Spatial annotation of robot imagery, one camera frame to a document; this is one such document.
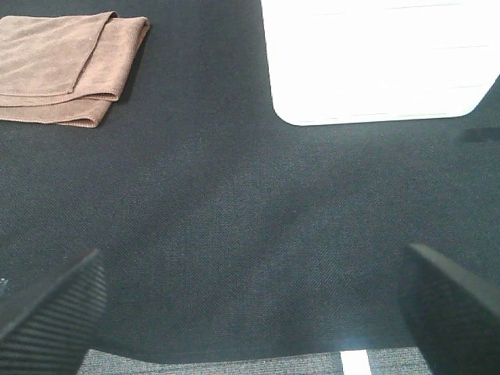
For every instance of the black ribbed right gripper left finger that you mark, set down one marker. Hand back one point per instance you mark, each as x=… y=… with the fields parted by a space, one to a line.
x=48 y=327

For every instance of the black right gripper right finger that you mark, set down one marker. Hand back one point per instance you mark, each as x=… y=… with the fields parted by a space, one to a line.
x=452 y=314

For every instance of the brown towel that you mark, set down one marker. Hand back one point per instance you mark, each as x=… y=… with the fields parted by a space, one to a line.
x=66 y=70

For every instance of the black fabric table mat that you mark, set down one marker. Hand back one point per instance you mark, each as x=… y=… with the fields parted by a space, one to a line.
x=227 y=233

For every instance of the white folded towel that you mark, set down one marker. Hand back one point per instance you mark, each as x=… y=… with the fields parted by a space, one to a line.
x=333 y=62

